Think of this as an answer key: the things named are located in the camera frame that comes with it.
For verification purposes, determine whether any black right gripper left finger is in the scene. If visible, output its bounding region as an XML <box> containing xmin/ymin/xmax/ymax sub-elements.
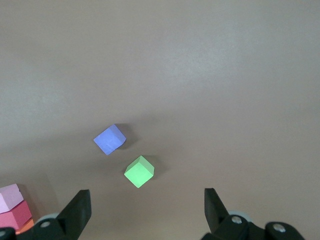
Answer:
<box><xmin>0</xmin><ymin>189</ymin><xmax>92</xmax><ymax>240</ymax></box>

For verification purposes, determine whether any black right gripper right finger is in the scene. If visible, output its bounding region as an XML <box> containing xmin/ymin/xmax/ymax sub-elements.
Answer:
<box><xmin>201</xmin><ymin>187</ymin><xmax>307</xmax><ymax>240</ymax></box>

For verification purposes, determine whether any orange foam cube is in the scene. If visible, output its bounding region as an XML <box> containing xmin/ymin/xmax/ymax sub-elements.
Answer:
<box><xmin>14</xmin><ymin>217</ymin><xmax>35</xmax><ymax>235</ymax></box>

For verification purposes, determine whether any crimson foam cube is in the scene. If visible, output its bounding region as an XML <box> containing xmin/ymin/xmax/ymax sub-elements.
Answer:
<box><xmin>0</xmin><ymin>200</ymin><xmax>33</xmax><ymax>231</ymax></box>

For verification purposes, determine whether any pink foam cube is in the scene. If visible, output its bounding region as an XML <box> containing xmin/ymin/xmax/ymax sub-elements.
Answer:
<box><xmin>0</xmin><ymin>183</ymin><xmax>25</xmax><ymax>215</ymax></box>

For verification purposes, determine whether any green foam cube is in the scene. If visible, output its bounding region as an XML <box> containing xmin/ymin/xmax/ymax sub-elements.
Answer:
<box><xmin>123</xmin><ymin>154</ymin><xmax>155</xmax><ymax>190</ymax></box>

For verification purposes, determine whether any purple foam cube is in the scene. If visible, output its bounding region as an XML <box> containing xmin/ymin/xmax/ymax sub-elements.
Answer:
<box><xmin>93</xmin><ymin>123</ymin><xmax>127</xmax><ymax>157</ymax></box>

